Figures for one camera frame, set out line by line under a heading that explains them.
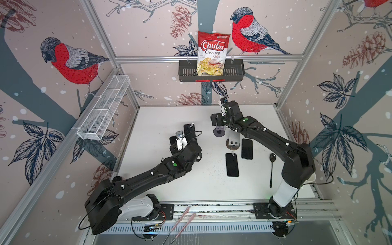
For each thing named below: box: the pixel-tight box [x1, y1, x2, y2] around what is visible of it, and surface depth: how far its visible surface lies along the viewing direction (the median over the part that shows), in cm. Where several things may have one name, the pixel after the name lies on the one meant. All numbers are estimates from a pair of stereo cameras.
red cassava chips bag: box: [197, 30, 231, 77], surface depth 86 cm
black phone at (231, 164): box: [225, 152, 240, 177], surface depth 92 cm
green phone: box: [241, 138, 253, 160], surface depth 97 cm
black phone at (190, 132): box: [183, 123, 196, 144], surface depth 95 cm
